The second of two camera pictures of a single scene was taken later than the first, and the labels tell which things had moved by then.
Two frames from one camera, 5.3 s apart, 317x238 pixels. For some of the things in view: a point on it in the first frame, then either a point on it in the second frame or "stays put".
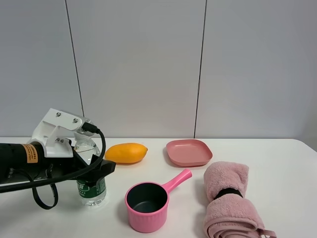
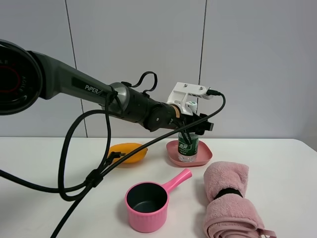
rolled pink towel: x=229 y=213 stays put
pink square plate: x=190 y=152 stays put
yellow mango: x=126 y=152 stays put
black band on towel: x=229 y=190 stays put
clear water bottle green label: x=85 y=147 → x=188 y=153
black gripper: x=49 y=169 → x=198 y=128
